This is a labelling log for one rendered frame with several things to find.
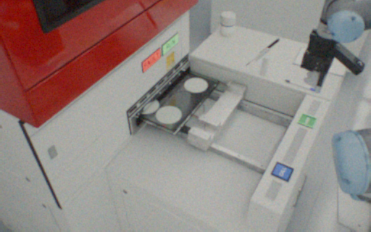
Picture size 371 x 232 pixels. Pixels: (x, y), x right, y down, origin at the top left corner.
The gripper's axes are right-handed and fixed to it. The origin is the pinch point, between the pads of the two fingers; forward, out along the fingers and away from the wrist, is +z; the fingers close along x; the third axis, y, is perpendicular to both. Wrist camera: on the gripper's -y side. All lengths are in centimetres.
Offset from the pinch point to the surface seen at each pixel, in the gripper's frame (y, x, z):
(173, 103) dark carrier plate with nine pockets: 51, 10, 21
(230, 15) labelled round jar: 51, -41, 5
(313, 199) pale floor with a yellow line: -12, -43, 111
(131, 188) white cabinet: 47, 46, 33
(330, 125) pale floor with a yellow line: -5, -111, 111
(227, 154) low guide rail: 22.0, 19.0, 26.1
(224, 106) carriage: 32.9, -0.9, 22.7
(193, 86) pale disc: 49, -3, 21
